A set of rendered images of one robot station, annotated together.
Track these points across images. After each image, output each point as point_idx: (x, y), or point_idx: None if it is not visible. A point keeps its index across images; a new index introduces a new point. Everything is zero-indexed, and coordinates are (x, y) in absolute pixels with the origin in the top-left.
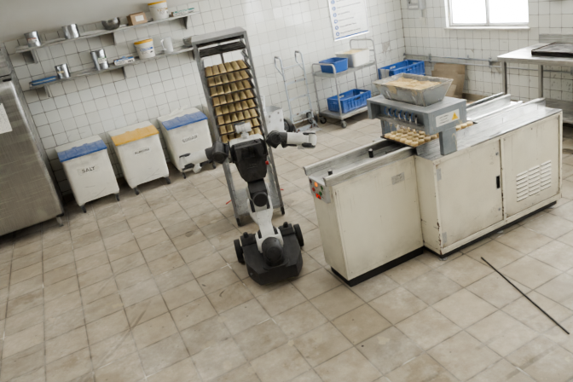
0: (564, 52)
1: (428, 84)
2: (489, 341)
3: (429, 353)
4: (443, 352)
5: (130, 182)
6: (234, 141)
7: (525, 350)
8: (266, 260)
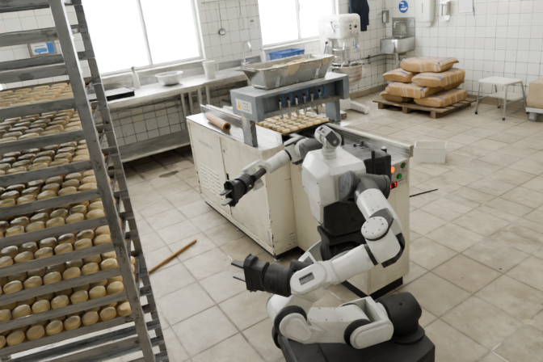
0: (115, 94)
1: (305, 59)
2: (459, 212)
3: (488, 235)
4: (483, 229)
5: None
6: (347, 162)
7: (461, 202)
8: (417, 323)
